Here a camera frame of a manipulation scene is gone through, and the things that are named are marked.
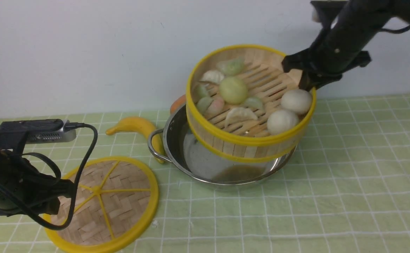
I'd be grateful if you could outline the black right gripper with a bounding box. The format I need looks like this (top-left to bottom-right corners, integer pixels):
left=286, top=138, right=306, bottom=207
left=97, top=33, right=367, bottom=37
left=282, top=0, right=391, bottom=91

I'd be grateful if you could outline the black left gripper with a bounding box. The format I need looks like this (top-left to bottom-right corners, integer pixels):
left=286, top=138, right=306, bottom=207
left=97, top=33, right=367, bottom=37
left=0, top=151, right=75, bottom=216

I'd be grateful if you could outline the bamboo steamer basket yellow rim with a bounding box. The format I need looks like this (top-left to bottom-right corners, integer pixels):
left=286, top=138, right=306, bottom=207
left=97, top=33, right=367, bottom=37
left=186, top=44, right=316, bottom=162

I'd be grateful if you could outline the woven bamboo steamer lid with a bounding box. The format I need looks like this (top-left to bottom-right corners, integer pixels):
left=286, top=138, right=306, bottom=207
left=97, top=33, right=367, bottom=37
left=45, top=156, right=159, bottom=253

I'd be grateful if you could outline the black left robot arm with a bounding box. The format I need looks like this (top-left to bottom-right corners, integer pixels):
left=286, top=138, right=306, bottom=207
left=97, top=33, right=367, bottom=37
left=0, top=150, right=76, bottom=216

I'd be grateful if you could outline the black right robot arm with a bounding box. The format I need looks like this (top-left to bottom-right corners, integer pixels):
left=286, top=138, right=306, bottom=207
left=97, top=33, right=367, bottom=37
left=282, top=0, right=410, bottom=91

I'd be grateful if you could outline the stainless steel pot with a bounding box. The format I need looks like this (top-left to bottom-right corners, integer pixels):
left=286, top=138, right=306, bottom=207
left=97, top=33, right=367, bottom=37
left=147, top=104, right=295, bottom=188

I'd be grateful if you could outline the white round bun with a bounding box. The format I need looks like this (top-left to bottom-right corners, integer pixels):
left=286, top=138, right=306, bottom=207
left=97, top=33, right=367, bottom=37
left=267, top=109, right=300, bottom=136
left=281, top=89, right=313, bottom=115

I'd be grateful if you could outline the pale green dumpling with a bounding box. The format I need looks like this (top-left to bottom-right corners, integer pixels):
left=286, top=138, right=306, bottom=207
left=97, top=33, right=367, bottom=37
left=192, top=83, right=210, bottom=103
left=196, top=96, right=214, bottom=114
left=241, top=96, right=265, bottom=111

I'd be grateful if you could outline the yellow-green round bun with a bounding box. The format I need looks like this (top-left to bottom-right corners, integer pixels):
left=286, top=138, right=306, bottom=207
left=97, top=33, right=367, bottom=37
left=218, top=77, right=249, bottom=105

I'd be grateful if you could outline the white crescent dumpling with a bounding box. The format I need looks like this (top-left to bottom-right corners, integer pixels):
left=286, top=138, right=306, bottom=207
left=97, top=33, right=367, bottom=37
left=224, top=107, right=258, bottom=128

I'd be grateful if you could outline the pink dumpling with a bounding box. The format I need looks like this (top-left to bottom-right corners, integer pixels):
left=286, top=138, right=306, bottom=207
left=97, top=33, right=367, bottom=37
left=205, top=97, right=225, bottom=116

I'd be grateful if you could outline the green checkered tablecloth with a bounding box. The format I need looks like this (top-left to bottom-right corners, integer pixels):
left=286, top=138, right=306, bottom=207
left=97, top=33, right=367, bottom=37
left=0, top=92, right=410, bottom=253

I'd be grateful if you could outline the orange fruit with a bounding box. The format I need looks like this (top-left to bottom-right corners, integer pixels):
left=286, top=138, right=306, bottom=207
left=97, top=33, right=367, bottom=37
left=170, top=94, right=186, bottom=114

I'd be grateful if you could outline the yellow banana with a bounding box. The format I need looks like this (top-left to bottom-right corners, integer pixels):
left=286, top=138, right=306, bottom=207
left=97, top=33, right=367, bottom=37
left=105, top=116, right=166, bottom=155

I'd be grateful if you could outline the black camera cable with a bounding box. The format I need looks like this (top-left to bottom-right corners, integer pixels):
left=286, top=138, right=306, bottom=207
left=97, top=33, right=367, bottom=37
left=0, top=122, right=98, bottom=231

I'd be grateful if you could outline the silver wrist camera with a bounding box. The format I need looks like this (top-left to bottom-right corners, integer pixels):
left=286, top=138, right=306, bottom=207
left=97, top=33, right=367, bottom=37
left=0, top=119, right=77, bottom=144

